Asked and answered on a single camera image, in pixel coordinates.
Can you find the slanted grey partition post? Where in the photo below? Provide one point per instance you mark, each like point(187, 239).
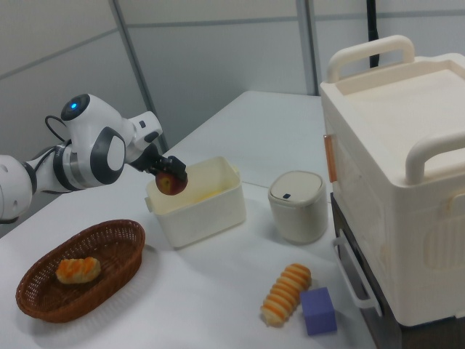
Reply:
point(138, 65)

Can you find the purple cube block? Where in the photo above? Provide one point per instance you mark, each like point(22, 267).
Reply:
point(318, 312)

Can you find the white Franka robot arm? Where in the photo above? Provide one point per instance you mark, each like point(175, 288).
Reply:
point(91, 160)

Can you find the long orange striped bread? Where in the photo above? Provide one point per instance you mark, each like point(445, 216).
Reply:
point(287, 291)

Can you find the red apple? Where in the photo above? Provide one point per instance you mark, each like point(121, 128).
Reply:
point(170, 184)

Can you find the white rectangular plastic container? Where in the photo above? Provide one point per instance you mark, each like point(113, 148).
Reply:
point(214, 207)

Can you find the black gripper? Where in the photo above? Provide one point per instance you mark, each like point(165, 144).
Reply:
point(149, 160)

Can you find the dark cabinet under cream box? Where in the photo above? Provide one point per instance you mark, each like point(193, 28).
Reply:
point(367, 276)

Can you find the brown oval wicker basket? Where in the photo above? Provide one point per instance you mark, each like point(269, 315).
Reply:
point(109, 247)

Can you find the small orange striped bread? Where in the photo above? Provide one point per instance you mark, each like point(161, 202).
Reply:
point(78, 270)

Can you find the upright grey partition post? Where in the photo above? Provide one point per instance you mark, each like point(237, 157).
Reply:
point(307, 47)

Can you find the small white lidded bin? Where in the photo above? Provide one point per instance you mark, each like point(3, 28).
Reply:
point(298, 214)

